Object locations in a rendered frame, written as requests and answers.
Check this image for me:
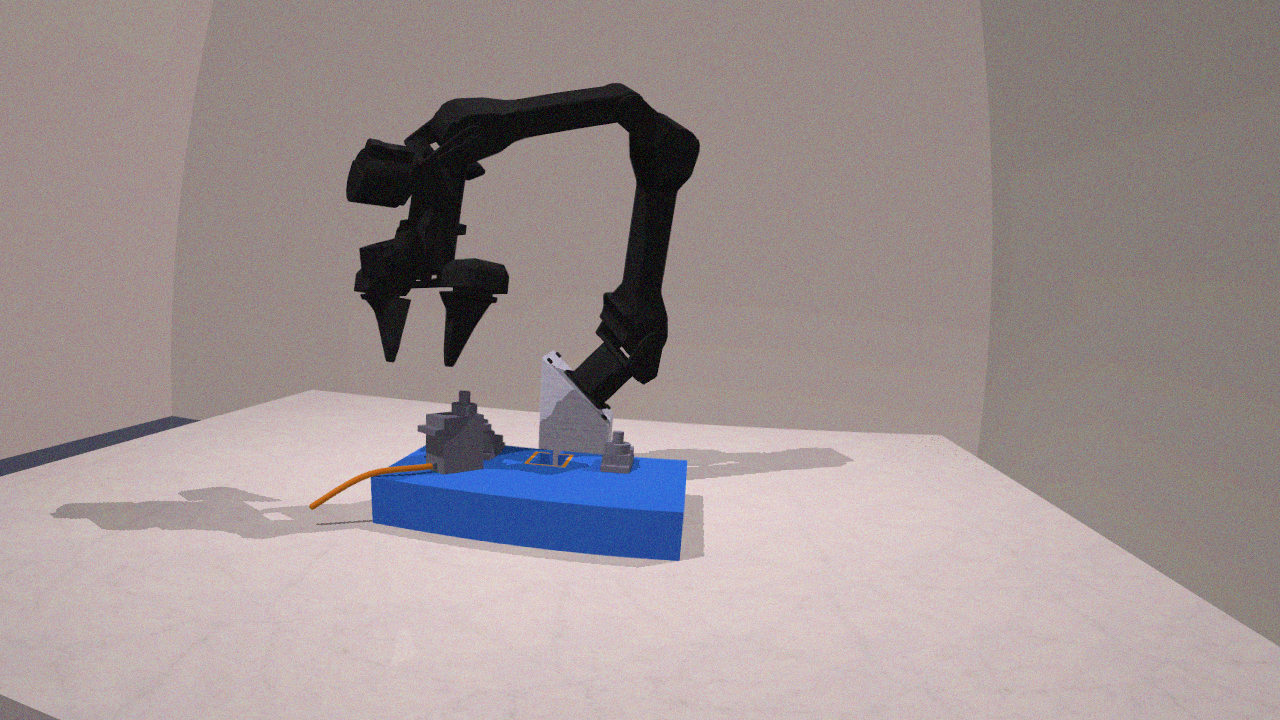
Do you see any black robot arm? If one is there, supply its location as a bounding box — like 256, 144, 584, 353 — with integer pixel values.
346, 83, 700, 410

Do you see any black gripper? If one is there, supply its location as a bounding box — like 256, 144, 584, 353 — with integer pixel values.
355, 208, 509, 366

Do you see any blue flat deck plate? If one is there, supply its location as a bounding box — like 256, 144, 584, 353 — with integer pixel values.
370, 430, 687, 561

